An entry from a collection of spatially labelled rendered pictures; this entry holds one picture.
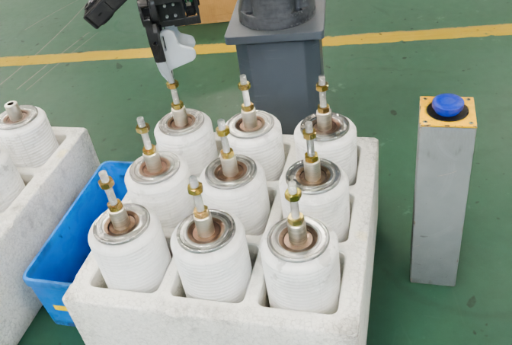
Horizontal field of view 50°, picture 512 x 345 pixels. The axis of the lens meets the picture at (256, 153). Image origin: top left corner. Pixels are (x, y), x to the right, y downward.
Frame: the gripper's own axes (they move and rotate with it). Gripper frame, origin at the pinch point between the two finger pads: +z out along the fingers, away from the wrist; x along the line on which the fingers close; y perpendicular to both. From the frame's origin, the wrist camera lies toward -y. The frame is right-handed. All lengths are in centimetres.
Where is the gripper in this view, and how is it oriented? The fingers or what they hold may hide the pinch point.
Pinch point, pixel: (165, 73)
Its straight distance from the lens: 87.4
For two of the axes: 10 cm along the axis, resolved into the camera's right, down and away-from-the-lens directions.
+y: 9.9, -1.7, 0.1
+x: -1.1, -5.9, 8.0
